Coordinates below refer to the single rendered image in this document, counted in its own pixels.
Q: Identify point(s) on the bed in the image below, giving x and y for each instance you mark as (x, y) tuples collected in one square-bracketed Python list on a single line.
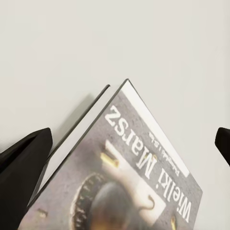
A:
[(56, 56)]

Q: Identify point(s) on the hardback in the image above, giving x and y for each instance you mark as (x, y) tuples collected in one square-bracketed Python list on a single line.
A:
[(115, 169)]

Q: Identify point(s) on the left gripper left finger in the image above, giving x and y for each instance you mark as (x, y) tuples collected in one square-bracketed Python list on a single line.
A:
[(20, 168)]

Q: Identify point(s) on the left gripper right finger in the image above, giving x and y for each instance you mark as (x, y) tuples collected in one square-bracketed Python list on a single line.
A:
[(222, 141)]

